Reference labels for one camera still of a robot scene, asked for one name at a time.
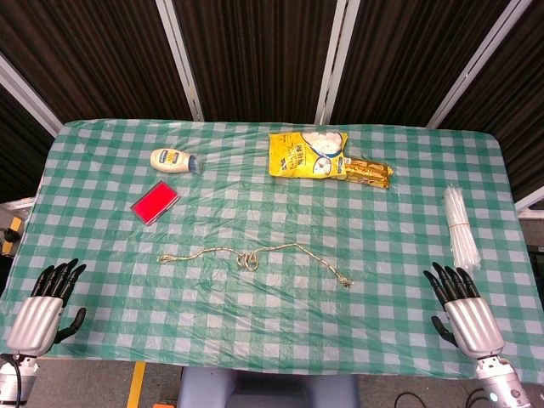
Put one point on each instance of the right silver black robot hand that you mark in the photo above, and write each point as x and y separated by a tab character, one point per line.
472	323

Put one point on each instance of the green white checkered tablecloth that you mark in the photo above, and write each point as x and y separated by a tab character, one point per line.
272	323

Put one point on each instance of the yellow marshmallow bag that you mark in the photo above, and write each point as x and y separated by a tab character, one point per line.
297	155

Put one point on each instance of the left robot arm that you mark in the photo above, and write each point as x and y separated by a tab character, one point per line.
23	378

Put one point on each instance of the gold cracker package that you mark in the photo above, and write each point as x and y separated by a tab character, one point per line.
370	173

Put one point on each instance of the white frame post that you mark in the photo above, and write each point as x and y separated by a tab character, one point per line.
21	91
180	59
476	64
338	59

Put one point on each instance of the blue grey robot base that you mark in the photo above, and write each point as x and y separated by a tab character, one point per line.
263	391

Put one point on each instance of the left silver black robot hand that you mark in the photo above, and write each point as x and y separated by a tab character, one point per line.
36	321

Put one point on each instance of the red flat case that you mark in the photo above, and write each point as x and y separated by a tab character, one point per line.
155	202

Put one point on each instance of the bundle of clear straws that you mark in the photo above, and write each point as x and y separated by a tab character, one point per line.
459	225

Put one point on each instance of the mayonnaise squeeze bottle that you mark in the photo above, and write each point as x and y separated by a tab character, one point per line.
170	161

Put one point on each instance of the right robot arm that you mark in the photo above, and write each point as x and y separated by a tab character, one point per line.
501	384

